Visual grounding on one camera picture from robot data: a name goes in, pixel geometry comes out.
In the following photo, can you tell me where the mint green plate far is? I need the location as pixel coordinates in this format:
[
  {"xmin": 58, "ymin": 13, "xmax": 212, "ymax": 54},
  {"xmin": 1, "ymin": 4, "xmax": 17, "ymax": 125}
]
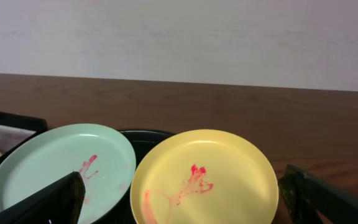
[{"xmin": 0, "ymin": 124, "xmax": 136, "ymax": 223}]

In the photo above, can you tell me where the yellow plate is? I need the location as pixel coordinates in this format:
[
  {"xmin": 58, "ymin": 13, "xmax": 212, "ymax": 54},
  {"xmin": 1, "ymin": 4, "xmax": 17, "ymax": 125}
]
[{"xmin": 130, "ymin": 129, "xmax": 278, "ymax": 224}]

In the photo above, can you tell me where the round black tray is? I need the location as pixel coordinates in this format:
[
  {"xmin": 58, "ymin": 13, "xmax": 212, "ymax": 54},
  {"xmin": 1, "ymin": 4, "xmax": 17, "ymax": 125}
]
[{"xmin": 94, "ymin": 129, "xmax": 175, "ymax": 224}]

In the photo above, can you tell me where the black rectangular soapy water tray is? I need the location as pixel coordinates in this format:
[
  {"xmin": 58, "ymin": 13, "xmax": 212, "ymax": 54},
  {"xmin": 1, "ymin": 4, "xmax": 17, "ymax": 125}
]
[{"xmin": 0, "ymin": 112, "xmax": 48, "ymax": 164}]

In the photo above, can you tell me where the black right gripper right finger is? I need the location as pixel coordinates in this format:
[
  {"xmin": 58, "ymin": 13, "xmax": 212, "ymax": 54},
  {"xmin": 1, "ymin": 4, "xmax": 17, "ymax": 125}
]
[{"xmin": 278, "ymin": 165, "xmax": 358, "ymax": 224}]

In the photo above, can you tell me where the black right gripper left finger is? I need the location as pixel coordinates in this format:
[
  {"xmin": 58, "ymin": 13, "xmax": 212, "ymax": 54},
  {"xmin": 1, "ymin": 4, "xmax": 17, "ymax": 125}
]
[{"xmin": 0, "ymin": 172, "xmax": 86, "ymax": 224}]

